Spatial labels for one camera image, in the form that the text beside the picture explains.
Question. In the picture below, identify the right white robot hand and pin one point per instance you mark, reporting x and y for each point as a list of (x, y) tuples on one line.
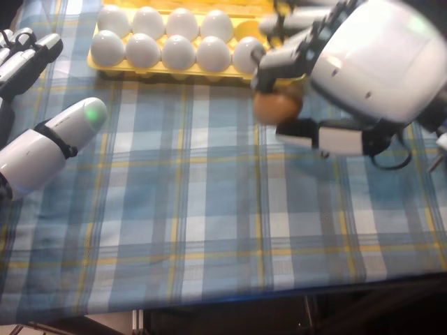
[(377, 52)]

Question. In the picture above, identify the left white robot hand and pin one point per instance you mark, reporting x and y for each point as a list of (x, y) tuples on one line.
[(24, 66)]

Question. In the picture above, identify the yellow-brown toy egg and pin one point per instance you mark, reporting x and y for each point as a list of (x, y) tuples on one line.
[(276, 110)]

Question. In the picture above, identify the yellow egg carton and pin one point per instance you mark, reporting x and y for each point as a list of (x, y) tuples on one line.
[(181, 73)]

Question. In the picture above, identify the blue plaid tablecloth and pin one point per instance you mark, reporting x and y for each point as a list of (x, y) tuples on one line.
[(209, 192)]

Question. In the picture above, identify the aluminium table frame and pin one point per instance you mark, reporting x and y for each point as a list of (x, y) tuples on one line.
[(138, 322)]

